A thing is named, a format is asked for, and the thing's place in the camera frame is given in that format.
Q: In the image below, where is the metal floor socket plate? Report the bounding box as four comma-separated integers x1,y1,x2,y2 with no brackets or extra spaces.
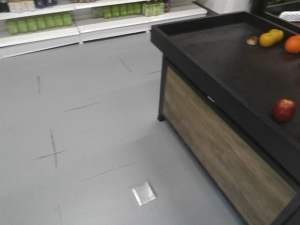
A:
132,181,158,206

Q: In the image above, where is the black wood produce stand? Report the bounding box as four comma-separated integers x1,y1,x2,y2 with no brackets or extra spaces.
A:
151,0,300,225

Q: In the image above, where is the brown mushroom cap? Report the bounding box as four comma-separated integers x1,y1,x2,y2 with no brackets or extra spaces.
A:
246,36,259,45

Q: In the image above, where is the dark red apple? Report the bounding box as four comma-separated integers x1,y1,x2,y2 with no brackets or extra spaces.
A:
272,98,296,122

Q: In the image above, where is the yellow round pear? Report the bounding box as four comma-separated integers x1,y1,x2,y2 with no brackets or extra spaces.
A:
259,32,277,47
269,29,284,43

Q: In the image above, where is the white supermarket shelf unit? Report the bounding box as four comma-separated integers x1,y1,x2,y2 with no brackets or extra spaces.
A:
0,0,208,59

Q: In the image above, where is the orange with knob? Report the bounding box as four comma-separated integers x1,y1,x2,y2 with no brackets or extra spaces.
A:
285,35,300,54

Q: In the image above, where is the white perforated tray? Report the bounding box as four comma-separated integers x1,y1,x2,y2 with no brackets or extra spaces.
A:
279,11,300,22

